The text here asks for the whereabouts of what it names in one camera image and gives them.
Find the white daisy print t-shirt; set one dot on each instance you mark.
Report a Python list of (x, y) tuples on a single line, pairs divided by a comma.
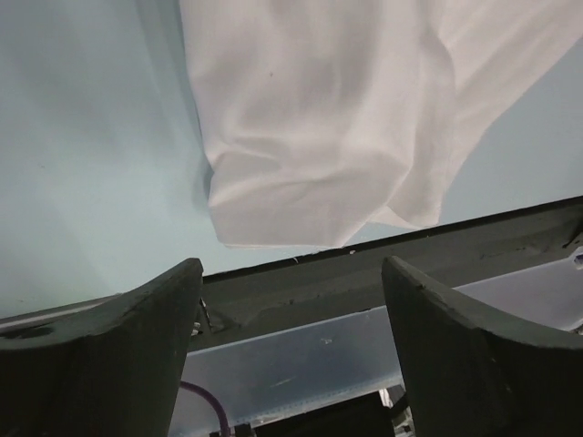
[(319, 117)]

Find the aluminium frame rail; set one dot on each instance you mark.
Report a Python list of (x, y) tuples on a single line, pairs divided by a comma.
[(325, 377)]

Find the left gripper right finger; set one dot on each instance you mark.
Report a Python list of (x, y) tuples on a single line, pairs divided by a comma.
[(470, 369)]

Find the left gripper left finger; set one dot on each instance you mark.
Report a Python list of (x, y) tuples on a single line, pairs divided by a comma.
[(112, 370)]

